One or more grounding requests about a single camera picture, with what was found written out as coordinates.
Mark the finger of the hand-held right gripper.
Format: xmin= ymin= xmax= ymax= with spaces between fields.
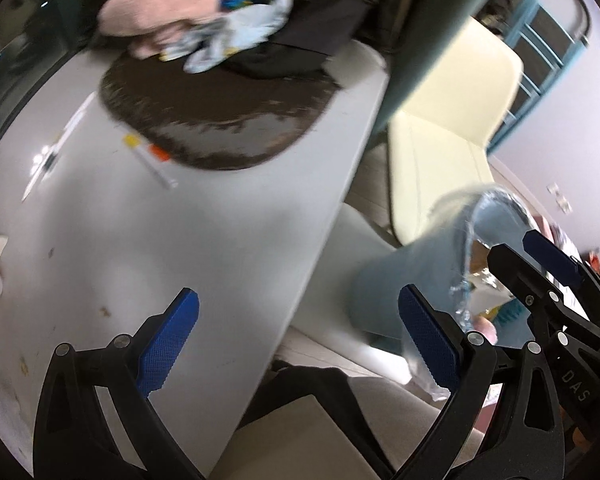
xmin=522 ymin=230 xmax=600 ymax=333
xmin=487 ymin=243 xmax=600 ymax=356

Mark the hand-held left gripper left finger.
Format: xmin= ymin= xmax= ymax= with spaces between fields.
xmin=32 ymin=287 xmax=206 ymax=480

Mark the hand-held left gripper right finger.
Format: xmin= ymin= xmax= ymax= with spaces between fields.
xmin=390 ymin=284 xmax=567 ymax=480

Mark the light blue bin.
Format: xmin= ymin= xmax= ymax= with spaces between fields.
xmin=352 ymin=190 xmax=481 ymax=361

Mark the clear bin liner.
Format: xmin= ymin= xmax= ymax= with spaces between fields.
xmin=402 ymin=186 xmax=548 ymax=403

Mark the beige seat cushion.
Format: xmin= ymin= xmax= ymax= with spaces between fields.
xmin=215 ymin=375 xmax=486 ymax=480

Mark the cream chair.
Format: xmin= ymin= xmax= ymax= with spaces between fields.
xmin=387 ymin=15 xmax=525 ymax=248

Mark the white marker with orange label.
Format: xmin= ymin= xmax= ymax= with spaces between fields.
xmin=122 ymin=132 xmax=178 ymax=190

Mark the dark brown mat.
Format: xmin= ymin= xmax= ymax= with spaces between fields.
xmin=100 ymin=50 xmax=341 ymax=173

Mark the long white pen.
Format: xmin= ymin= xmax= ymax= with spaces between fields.
xmin=22 ymin=95 xmax=96 ymax=201

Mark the dark teal panel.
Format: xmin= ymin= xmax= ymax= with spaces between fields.
xmin=375 ymin=0 xmax=511 ymax=146

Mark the light blue printed cloth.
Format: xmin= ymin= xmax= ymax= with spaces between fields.
xmin=160 ymin=0 xmax=293 ymax=73

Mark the black cloth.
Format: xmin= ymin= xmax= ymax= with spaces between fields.
xmin=225 ymin=0 xmax=396 ymax=78

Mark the pink fluffy garment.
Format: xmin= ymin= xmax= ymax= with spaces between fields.
xmin=97 ymin=0 xmax=236 ymax=58

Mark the white wall socket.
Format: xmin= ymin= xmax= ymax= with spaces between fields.
xmin=547 ymin=184 xmax=571 ymax=211

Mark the blue wooden frame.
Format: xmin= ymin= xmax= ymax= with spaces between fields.
xmin=490 ymin=0 xmax=593 ymax=153

